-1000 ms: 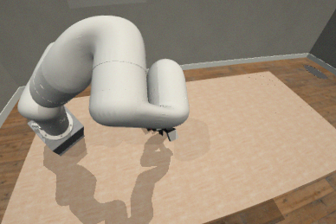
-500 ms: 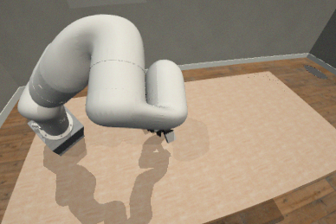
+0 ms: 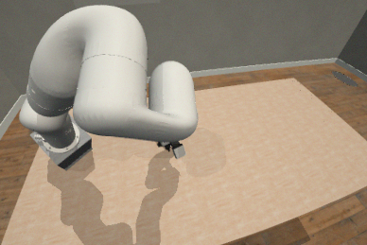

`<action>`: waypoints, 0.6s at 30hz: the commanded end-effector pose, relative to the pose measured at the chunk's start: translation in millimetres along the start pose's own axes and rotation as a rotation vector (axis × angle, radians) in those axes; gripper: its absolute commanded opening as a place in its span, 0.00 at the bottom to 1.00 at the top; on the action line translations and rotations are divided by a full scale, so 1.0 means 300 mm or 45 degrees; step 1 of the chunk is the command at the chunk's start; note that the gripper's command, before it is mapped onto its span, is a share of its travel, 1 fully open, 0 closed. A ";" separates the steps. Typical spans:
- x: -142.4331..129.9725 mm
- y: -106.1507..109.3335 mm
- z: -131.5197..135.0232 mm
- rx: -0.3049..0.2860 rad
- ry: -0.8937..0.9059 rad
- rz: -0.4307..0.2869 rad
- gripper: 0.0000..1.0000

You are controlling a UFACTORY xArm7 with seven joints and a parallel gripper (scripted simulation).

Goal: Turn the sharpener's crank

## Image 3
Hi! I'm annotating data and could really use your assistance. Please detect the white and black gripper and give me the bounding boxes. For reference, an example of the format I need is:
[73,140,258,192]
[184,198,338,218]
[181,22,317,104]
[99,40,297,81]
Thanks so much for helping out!
[157,142,170,152]

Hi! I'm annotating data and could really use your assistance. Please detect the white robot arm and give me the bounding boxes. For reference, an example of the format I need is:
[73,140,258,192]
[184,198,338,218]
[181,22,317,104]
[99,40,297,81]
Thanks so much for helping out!
[19,5,199,159]

